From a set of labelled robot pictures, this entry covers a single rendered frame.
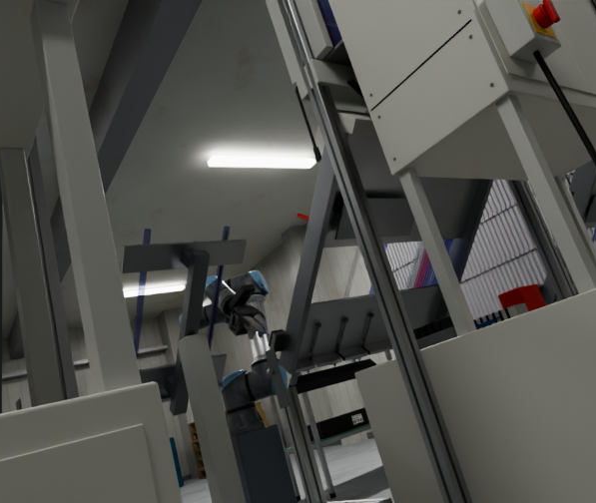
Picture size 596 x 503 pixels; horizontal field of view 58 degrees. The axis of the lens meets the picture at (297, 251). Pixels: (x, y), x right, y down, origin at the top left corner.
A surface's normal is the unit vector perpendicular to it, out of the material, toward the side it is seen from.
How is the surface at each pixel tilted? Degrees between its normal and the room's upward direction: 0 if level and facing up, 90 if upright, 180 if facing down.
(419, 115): 90
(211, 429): 90
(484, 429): 90
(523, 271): 90
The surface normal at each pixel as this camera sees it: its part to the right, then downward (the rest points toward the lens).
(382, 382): -0.80, 0.06
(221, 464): 0.54, -0.38
